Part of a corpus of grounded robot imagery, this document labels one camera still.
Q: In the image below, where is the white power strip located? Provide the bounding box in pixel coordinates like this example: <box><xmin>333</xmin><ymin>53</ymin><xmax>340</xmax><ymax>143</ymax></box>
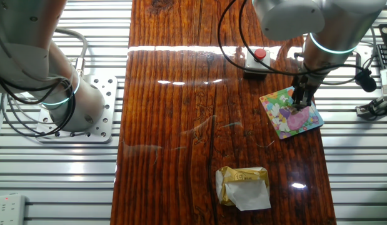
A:
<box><xmin>0</xmin><ymin>193</ymin><xmax>27</xmax><ymax>225</ymax></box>

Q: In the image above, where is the black cable bundle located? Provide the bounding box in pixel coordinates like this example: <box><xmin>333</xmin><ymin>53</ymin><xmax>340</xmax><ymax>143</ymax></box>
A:
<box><xmin>0</xmin><ymin>67</ymin><xmax>77</xmax><ymax>140</ymax></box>

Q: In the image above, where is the colourful butterfly puzzle board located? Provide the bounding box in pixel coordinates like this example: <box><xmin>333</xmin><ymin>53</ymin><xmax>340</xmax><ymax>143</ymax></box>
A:
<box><xmin>259</xmin><ymin>86</ymin><xmax>324</xmax><ymax>140</ymax></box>

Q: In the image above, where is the white box with red button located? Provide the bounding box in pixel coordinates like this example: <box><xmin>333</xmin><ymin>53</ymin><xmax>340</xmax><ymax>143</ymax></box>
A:
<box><xmin>244</xmin><ymin>47</ymin><xmax>271</xmax><ymax>76</ymax></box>

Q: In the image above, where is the black mounting plate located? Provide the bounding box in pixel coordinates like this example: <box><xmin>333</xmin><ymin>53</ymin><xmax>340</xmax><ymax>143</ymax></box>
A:
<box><xmin>378</xmin><ymin>23</ymin><xmax>387</xmax><ymax>46</ymax></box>

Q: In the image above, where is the thick grey cable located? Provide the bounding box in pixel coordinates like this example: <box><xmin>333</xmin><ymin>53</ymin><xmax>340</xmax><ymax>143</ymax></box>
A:
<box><xmin>54</xmin><ymin>27</ymin><xmax>89</xmax><ymax>78</ymax></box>

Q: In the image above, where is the black cable plug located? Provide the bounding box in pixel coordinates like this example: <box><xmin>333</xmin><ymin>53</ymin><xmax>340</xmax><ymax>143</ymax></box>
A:
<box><xmin>354</xmin><ymin>68</ymin><xmax>378</xmax><ymax>93</ymax></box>

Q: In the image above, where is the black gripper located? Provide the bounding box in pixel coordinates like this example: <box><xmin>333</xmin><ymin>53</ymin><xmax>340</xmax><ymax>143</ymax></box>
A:
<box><xmin>291</xmin><ymin>74</ymin><xmax>322</xmax><ymax>109</ymax></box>

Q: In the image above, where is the black computer keyboard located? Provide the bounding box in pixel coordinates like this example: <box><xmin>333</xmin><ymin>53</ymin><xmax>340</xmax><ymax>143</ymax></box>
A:
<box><xmin>374</xmin><ymin>43</ymin><xmax>387</xmax><ymax>70</ymax></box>

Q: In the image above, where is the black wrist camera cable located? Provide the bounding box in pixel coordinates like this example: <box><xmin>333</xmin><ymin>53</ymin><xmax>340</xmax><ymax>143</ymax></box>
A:
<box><xmin>217</xmin><ymin>0</ymin><xmax>368</xmax><ymax>77</ymax></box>

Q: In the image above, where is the gold foil snack packet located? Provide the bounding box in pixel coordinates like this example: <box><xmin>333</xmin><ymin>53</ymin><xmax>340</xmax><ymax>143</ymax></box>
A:
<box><xmin>215</xmin><ymin>166</ymin><xmax>272</xmax><ymax>212</ymax></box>

